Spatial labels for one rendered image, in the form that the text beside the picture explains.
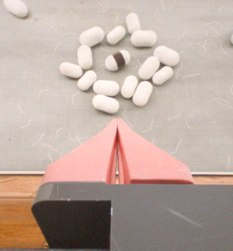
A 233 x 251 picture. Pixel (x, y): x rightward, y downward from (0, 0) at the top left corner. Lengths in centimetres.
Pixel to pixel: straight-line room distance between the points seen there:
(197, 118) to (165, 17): 17
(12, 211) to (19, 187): 3
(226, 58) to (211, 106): 8
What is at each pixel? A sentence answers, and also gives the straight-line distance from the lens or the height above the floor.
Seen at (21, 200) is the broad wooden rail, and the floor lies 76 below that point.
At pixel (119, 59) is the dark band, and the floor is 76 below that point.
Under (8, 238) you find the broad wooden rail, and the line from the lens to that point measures 25.
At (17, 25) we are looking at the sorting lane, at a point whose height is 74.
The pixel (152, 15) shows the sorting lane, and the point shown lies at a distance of 35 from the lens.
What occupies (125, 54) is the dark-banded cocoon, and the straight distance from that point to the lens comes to 27.
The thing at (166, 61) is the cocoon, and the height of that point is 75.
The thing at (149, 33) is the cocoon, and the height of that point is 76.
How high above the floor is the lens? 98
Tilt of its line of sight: 76 degrees down
